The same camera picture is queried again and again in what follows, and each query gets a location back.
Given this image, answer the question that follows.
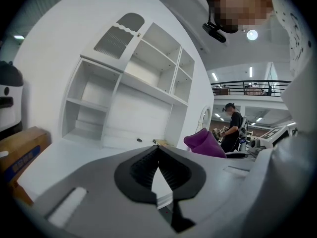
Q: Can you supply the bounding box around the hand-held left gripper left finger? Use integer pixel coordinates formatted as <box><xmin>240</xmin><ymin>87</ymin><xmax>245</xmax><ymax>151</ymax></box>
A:
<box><xmin>32</xmin><ymin>144</ymin><xmax>174</xmax><ymax>238</ymax></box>

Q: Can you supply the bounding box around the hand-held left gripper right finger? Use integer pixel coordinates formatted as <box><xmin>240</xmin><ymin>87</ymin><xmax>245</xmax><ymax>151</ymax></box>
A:
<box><xmin>158</xmin><ymin>145</ymin><xmax>256</xmax><ymax>233</ymax></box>

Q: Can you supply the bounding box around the person's head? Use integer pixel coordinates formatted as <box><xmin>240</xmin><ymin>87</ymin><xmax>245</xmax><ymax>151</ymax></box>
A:
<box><xmin>206</xmin><ymin>0</ymin><xmax>273</xmax><ymax>34</ymax></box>

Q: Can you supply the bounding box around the black head-worn camera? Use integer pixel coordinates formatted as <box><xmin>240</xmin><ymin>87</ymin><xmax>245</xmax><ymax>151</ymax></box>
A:
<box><xmin>202</xmin><ymin>21</ymin><xmax>227</xmax><ymax>43</ymax></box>

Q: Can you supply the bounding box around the black metal railing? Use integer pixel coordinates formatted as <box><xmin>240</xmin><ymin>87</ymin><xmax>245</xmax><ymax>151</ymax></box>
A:
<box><xmin>211</xmin><ymin>80</ymin><xmax>292</xmax><ymax>97</ymax></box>

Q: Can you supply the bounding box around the purple cloth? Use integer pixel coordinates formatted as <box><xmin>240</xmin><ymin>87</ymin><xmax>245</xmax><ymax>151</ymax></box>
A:
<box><xmin>183</xmin><ymin>128</ymin><xmax>227</xmax><ymax>159</ymax></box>

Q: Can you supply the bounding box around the brown cardboard box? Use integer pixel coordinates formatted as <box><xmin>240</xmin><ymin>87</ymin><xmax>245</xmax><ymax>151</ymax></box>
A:
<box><xmin>0</xmin><ymin>126</ymin><xmax>52</xmax><ymax>206</ymax></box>

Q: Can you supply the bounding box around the white ornate vanity with mirror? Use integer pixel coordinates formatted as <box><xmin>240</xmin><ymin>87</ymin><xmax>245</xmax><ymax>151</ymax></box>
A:
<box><xmin>197</xmin><ymin>105</ymin><xmax>211</xmax><ymax>136</ymax></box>

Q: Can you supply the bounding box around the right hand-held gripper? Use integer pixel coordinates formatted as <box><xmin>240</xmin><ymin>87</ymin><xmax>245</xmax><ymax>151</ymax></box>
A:
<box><xmin>225</xmin><ymin>124</ymin><xmax>298</xmax><ymax>160</ymax></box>

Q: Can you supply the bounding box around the white shelf cabinet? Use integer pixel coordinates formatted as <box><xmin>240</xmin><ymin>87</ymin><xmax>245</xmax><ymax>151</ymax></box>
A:
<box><xmin>60</xmin><ymin>12</ymin><xmax>196</xmax><ymax>149</ymax></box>

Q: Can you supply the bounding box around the white desk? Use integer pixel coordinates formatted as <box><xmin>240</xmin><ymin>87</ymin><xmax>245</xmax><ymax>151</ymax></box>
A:
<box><xmin>17</xmin><ymin>132</ymin><xmax>191</xmax><ymax>209</ymax></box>

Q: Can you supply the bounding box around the white and black robot machine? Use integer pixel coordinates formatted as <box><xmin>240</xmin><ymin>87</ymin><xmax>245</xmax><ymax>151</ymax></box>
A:
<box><xmin>0</xmin><ymin>60</ymin><xmax>24</xmax><ymax>131</ymax></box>

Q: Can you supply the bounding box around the person's white dotted shirt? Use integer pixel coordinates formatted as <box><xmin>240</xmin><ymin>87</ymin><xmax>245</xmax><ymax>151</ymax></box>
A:
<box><xmin>271</xmin><ymin>0</ymin><xmax>313</xmax><ymax>119</ymax></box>

